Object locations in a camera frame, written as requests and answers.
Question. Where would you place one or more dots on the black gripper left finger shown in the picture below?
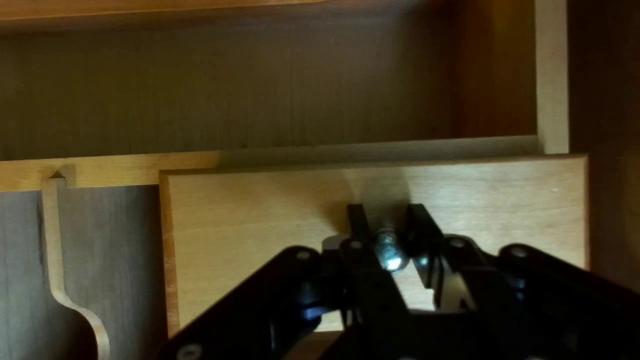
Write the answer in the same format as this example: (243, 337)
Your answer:
(281, 307)

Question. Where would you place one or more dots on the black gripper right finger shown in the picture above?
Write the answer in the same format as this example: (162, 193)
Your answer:
(546, 307)

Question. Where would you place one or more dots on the small wooden drawer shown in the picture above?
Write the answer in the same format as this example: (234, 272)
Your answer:
(253, 227)

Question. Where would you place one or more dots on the wooden roll-top desk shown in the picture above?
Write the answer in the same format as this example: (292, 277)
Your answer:
(232, 81)

